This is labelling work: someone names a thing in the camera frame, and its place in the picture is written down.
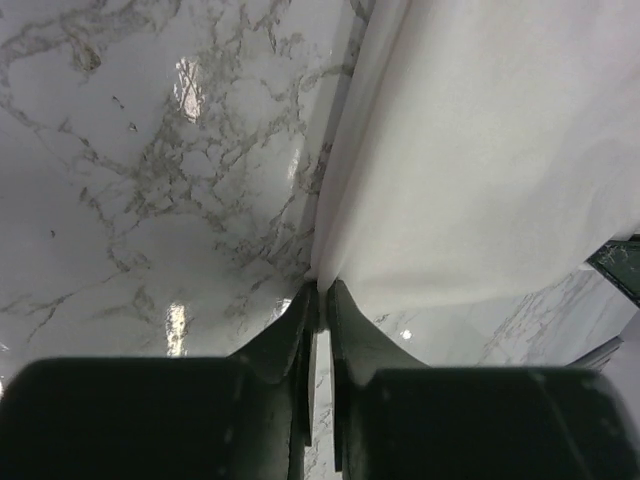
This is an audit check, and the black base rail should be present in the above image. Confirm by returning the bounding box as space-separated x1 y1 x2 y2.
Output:
587 234 640 307

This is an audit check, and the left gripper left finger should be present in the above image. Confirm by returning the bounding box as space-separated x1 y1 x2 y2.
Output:
1 284 318 479

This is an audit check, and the white Coca-Cola t-shirt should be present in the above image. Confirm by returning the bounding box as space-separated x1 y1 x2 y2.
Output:
310 1 639 315

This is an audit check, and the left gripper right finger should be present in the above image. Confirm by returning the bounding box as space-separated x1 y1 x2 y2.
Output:
326 281 639 479

